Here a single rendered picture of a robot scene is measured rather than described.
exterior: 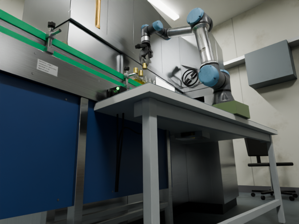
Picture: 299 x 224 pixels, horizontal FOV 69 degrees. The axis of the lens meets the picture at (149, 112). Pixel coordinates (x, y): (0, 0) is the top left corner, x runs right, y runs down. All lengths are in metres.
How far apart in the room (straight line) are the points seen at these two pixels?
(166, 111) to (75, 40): 0.82
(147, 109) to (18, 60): 0.45
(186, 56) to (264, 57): 1.87
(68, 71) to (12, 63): 0.21
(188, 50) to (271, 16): 2.49
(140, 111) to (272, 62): 3.61
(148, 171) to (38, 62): 0.54
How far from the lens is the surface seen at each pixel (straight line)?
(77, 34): 1.49
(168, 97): 0.81
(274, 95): 4.40
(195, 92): 2.59
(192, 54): 2.79
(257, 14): 5.13
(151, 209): 0.76
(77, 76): 0.95
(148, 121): 0.77
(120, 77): 1.19
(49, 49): 0.90
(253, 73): 4.30
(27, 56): 0.85
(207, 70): 1.33
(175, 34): 1.81
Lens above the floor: 0.46
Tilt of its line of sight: 15 degrees up
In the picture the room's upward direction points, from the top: 1 degrees counter-clockwise
